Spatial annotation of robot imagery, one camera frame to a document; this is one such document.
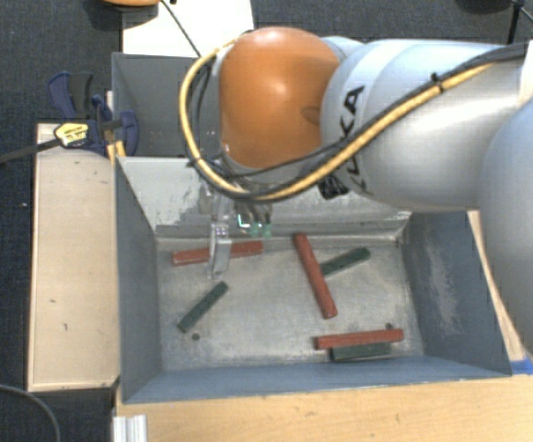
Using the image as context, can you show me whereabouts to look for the red-brown flat block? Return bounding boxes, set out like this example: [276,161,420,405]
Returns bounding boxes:
[171,239,265,268]
[313,328,406,352]
[291,232,340,320]

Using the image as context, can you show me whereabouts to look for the black cylinder on white bracket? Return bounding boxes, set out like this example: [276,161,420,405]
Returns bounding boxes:
[319,174,348,201]

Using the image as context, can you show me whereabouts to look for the dark green flat block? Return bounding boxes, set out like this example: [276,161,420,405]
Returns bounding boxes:
[330,342,394,364]
[318,246,372,277]
[176,280,230,334]

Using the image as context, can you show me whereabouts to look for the pale wood flat board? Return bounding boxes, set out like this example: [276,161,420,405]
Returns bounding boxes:
[26,122,122,392]

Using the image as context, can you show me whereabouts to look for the grey metal bin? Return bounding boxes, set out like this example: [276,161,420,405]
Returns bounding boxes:
[110,52,514,405]

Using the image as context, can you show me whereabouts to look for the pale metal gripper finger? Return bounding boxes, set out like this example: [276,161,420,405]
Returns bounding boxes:
[213,224,234,279]
[206,222,217,281]

